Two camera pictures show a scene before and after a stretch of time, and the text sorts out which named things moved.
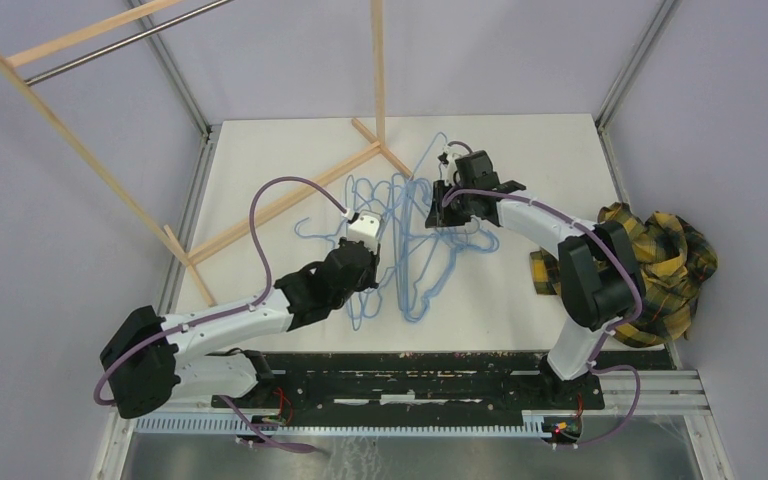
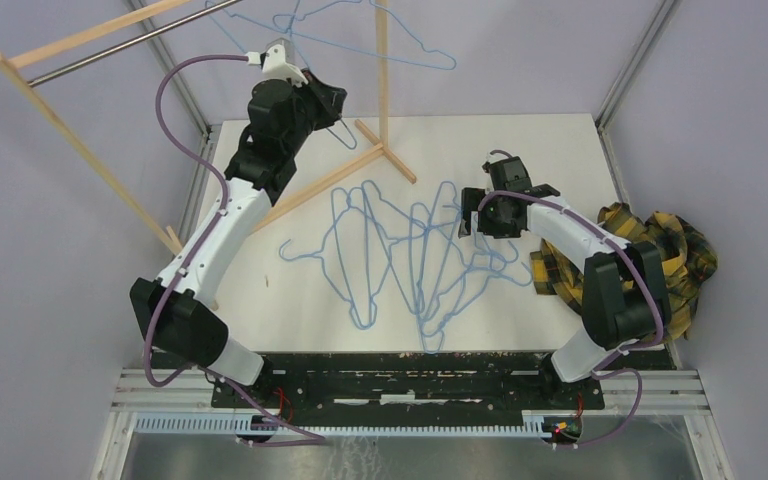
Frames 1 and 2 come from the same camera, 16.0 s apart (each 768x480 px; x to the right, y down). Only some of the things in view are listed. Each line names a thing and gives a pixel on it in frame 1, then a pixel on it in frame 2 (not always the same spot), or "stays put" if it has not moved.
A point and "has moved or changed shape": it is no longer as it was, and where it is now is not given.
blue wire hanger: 376,188 has moved or changed shape
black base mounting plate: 400,382 stays put
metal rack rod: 31,80 stays put
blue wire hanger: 346,213 to 386,58
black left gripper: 370,278 to 329,99
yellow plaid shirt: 674,263 stays put
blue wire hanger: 416,259 to 215,12
